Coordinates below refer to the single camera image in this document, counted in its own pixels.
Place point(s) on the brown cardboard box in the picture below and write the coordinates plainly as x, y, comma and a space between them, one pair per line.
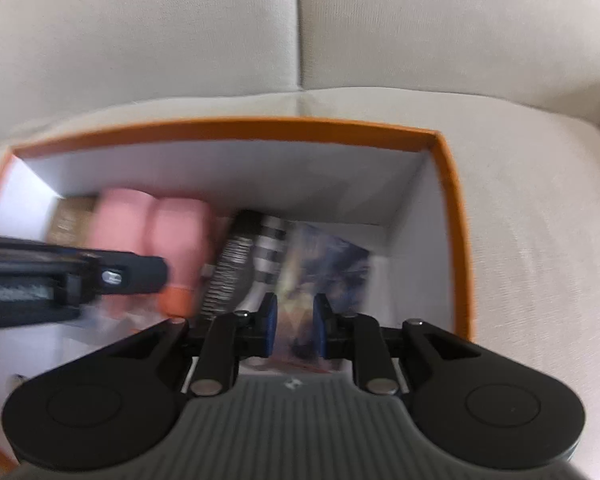
70, 220

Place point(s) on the colourful printed card pack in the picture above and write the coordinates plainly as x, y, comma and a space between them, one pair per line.
325, 265

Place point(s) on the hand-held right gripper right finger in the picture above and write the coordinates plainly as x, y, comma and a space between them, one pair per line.
321, 327

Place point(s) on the black and white striped item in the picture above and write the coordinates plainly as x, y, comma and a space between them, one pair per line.
267, 247

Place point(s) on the orange cardboard box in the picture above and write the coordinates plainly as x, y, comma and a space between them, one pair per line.
230, 170

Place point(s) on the beige sofa back cushion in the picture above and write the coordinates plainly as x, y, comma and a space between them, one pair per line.
455, 25
140, 35

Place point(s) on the black ribbed comb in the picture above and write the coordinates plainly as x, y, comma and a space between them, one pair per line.
232, 260

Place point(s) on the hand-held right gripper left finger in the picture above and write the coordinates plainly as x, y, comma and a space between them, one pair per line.
269, 324

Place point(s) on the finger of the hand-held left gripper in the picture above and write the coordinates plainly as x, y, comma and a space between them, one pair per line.
140, 274

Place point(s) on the pink cylinder with orange cap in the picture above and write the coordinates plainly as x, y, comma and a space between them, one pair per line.
180, 230

